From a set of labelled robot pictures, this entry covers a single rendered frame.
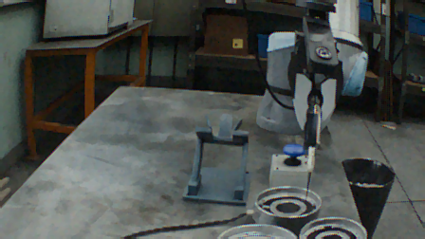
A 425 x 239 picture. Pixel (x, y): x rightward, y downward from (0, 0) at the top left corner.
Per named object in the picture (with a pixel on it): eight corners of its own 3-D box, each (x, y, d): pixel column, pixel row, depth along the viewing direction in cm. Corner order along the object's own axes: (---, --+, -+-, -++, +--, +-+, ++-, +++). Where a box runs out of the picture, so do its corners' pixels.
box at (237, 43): (255, 58, 401) (257, 18, 389) (197, 54, 400) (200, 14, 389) (251, 50, 439) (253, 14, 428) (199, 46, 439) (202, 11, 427)
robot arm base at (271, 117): (256, 112, 120) (259, 74, 117) (311, 118, 119) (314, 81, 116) (255, 132, 106) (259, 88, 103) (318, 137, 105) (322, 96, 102)
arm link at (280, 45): (273, 76, 117) (275, 26, 113) (322, 85, 112) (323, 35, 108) (258, 84, 106) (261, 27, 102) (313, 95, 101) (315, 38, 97)
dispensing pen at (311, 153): (298, 197, 65) (307, 89, 69) (295, 201, 69) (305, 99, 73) (312, 197, 64) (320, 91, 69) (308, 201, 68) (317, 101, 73)
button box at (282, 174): (308, 194, 75) (313, 169, 74) (269, 193, 76) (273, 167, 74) (305, 175, 83) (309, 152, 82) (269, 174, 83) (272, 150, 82)
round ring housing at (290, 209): (313, 208, 70) (319, 186, 69) (318, 238, 60) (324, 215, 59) (252, 207, 71) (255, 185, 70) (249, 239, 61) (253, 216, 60)
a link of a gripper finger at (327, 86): (331, 122, 75) (331, 69, 72) (335, 134, 69) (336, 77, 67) (315, 122, 75) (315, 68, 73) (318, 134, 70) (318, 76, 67)
